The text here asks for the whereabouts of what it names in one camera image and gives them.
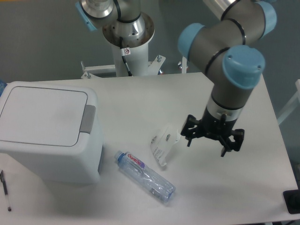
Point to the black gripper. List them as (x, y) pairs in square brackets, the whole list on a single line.
[(209, 125)]

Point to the white push-lid trash can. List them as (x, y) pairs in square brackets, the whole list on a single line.
[(53, 130)]

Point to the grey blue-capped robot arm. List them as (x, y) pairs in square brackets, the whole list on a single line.
[(222, 53)]

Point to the torn white paper package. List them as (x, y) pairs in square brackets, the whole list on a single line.
[(162, 143)]

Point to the clear plastic water bottle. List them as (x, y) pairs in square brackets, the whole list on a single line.
[(147, 178)]

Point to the black device at table edge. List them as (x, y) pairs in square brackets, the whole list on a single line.
[(292, 201)]

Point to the black and clear pen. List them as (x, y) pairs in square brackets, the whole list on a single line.
[(3, 181)]

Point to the blue object at left edge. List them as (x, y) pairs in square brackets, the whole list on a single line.
[(2, 86)]

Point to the white frame post with bolt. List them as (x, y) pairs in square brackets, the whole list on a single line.
[(183, 65)]

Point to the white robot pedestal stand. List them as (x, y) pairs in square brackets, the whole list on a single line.
[(129, 43)]

